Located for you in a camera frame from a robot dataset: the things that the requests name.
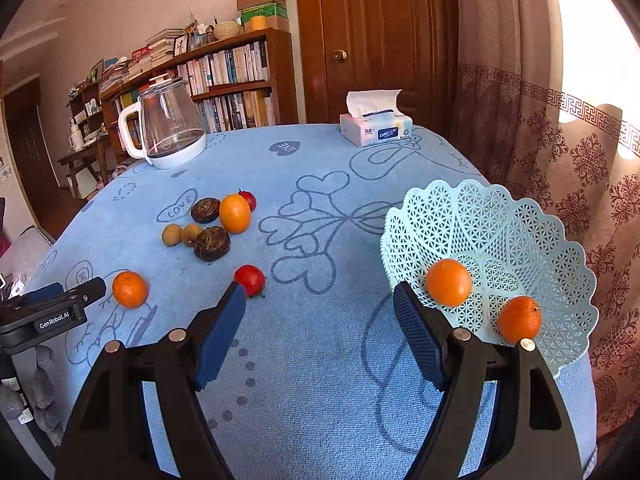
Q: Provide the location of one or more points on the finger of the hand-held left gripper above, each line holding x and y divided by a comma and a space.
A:
92, 288

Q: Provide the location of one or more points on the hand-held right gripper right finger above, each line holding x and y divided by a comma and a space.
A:
417, 342

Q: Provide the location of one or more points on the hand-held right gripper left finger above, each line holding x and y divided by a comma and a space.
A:
220, 342

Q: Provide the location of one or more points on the round orange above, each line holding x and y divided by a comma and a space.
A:
130, 289
448, 282

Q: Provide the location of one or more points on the tan longan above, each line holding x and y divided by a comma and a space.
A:
190, 235
171, 234

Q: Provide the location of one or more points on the dark brown wrinkled fruit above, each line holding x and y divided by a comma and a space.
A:
212, 243
205, 210

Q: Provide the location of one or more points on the orange with stem spot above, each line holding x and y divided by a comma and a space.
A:
517, 317

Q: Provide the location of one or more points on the tall oval orange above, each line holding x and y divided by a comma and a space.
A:
235, 213

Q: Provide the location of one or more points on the light blue lattice basket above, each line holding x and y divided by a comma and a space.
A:
500, 230

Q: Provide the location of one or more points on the person's left hand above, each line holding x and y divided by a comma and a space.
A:
42, 380

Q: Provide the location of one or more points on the red tomato with stem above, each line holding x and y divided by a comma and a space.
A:
249, 279

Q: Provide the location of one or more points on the blue printed tablecloth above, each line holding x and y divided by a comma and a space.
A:
310, 360

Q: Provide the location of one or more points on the wooden side table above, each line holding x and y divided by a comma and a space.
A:
85, 155

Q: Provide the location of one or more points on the small red tomato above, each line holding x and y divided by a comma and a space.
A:
249, 201

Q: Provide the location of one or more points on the dark wooden door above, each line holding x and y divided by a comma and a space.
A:
30, 150

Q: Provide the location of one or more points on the white tissue pack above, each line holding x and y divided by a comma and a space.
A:
375, 130

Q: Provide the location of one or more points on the row of books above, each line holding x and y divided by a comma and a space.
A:
230, 65
240, 110

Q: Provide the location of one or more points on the patterned beige curtain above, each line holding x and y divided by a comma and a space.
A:
575, 170

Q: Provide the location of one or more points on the stack of books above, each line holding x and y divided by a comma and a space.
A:
165, 45

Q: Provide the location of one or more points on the wooden bookshelf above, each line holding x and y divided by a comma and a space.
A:
282, 75

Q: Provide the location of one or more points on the woven bowl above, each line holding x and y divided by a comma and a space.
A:
227, 30

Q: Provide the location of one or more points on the brass door knob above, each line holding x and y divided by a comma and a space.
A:
340, 55

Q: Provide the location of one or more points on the brown wooden door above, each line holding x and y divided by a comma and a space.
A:
380, 35

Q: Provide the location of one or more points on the yellow cylinder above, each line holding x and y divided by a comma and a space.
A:
260, 23

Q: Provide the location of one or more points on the green box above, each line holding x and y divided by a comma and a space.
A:
265, 11

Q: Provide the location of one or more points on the beige box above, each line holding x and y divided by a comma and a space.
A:
262, 0

